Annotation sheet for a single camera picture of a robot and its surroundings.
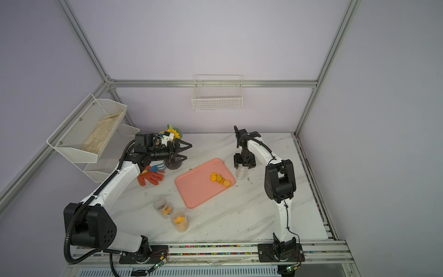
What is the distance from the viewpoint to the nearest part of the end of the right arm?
83cm

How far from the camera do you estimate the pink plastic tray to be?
93 cm

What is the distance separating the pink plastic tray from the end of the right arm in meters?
0.16
